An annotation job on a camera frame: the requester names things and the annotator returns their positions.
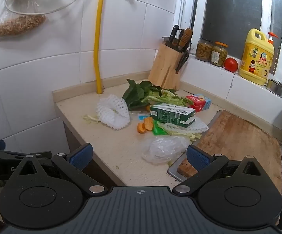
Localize wooden cutting board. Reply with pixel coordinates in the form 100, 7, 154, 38
177, 110, 282, 195

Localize green leafy vegetables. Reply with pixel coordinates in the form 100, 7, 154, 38
122, 79, 194, 112

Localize wooden handle knife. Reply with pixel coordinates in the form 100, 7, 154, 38
179, 28, 193, 51

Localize green and white carton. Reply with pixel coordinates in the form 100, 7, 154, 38
150, 103, 196, 128

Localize red tomato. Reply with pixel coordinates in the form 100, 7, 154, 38
224, 57, 238, 73

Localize dark slim handle knife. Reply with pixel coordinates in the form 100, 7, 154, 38
178, 29, 185, 48

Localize yellow detergent bottle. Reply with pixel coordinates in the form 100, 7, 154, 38
239, 28, 279, 86

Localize clear plastic bag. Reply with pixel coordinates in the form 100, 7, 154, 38
142, 135, 191, 165
0, 0, 87, 38

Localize small steel bowl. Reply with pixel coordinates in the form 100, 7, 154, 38
265, 78, 282, 98

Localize yellow pipe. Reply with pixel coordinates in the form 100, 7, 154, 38
93, 0, 107, 94

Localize green plastic wrapper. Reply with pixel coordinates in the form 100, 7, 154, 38
152, 121, 168, 136

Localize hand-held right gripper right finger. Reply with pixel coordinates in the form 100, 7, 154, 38
172, 144, 268, 197

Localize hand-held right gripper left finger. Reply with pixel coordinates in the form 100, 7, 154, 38
11, 143, 108, 197

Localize white foam fruit net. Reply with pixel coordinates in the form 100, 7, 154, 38
96, 94, 131, 130
159, 116, 209, 139

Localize brown kitchen cabinet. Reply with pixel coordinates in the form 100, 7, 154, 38
63, 122, 119, 189

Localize clear hanging plastic bag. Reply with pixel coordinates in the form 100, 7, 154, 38
0, 0, 87, 38

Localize orange lid pickle jar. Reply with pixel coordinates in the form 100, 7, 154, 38
210, 41, 229, 68

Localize pale cabbage scrap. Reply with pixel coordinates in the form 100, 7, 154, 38
83, 114, 100, 124

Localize white framed window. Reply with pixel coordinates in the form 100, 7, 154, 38
174, 0, 282, 89

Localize black handle knife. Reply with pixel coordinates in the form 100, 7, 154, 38
168, 25, 180, 45

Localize dark lid pickle jar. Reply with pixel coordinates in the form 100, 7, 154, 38
195, 38, 213, 62

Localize red carton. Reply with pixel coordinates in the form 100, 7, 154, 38
185, 93, 212, 113

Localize wooden knife block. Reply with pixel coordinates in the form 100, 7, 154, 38
148, 42, 189, 90

